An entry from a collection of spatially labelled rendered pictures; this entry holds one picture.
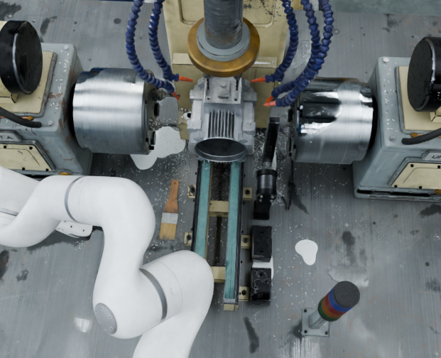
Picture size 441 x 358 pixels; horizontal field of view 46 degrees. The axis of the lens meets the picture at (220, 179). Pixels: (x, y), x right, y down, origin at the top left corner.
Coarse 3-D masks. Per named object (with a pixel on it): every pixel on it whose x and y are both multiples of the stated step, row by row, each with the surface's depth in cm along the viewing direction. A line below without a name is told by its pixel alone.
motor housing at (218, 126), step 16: (192, 112) 150; (224, 112) 145; (208, 128) 144; (224, 128) 143; (240, 128) 147; (192, 144) 148; (208, 144) 158; (224, 144) 160; (240, 144) 157; (208, 160) 157; (224, 160) 158
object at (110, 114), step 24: (96, 72) 145; (120, 72) 145; (96, 96) 141; (120, 96) 141; (144, 96) 141; (96, 120) 141; (120, 120) 141; (144, 120) 143; (96, 144) 146; (120, 144) 146; (144, 144) 146
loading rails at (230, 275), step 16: (208, 176) 158; (240, 176) 157; (192, 192) 166; (208, 192) 156; (240, 192) 155; (208, 208) 156; (224, 208) 162; (240, 208) 153; (192, 224) 151; (208, 224) 161; (240, 224) 151; (192, 240) 149; (240, 240) 149; (240, 256) 147; (224, 272) 153; (224, 288) 144; (240, 288) 154; (224, 304) 144
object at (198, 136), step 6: (204, 78) 152; (198, 84) 152; (204, 84) 151; (246, 84) 151; (198, 132) 144; (198, 138) 144; (240, 138) 144; (246, 138) 145; (198, 156) 155; (240, 162) 157
